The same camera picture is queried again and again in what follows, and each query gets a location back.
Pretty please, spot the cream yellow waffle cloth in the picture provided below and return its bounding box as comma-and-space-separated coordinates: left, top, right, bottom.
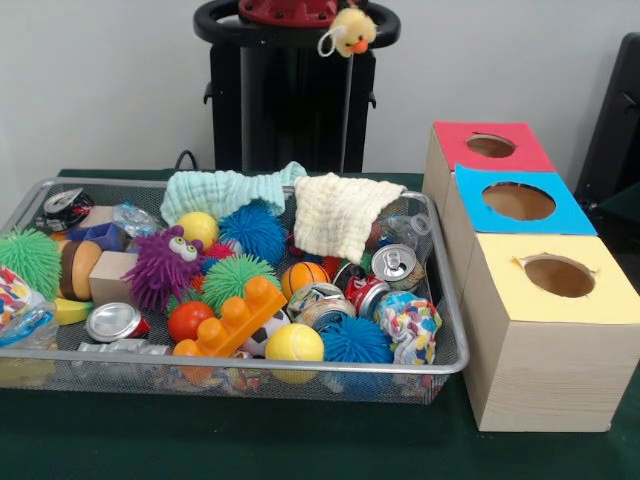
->
293, 173, 408, 264

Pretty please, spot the mint green waffle cloth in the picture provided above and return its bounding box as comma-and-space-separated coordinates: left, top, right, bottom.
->
160, 162, 309, 226

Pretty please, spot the small yellow duck plush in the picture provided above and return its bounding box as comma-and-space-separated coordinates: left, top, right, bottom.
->
318, 8, 379, 58

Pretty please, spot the clear mesh bin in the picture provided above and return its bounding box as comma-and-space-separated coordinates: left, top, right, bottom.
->
0, 178, 471, 405

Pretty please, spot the wooden box with three holes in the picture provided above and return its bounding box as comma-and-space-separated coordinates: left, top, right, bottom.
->
423, 121, 640, 433

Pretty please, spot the small orange basketball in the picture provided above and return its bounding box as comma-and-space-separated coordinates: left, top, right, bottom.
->
281, 261, 331, 299

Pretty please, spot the blue spiky rubber ball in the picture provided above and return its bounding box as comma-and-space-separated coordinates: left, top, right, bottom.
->
320, 315, 394, 363
217, 203, 288, 266

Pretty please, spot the small green spiky ball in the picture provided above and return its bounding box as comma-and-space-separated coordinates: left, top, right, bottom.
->
200, 253, 281, 311

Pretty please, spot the small soccer ball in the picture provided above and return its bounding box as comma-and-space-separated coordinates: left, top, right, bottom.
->
243, 310, 291, 358

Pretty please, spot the orange plastic toy block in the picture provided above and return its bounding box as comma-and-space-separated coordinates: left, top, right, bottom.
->
172, 277, 288, 359

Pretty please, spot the yellow smiley ball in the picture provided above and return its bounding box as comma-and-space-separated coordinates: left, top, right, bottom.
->
175, 212, 219, 249

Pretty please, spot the small red orange ball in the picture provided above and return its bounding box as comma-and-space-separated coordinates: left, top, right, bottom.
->
167, 300, 216, 343

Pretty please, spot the purple spiky monster toy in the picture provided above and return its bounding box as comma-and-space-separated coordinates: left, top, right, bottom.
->
123, 225, 206, 314

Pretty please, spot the dark green tablecloth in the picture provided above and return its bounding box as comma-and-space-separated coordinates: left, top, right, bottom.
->
0, 168, 640, 480

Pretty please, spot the green spiky rubber ball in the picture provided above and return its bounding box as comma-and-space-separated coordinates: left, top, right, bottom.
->
0, 228, 63, 301

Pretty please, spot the black chair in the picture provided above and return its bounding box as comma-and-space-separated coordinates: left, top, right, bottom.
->
575, 33, 640, 261

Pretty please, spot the colourful rope knot toy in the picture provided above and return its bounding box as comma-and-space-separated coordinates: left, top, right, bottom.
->
375, 292, 443, 366

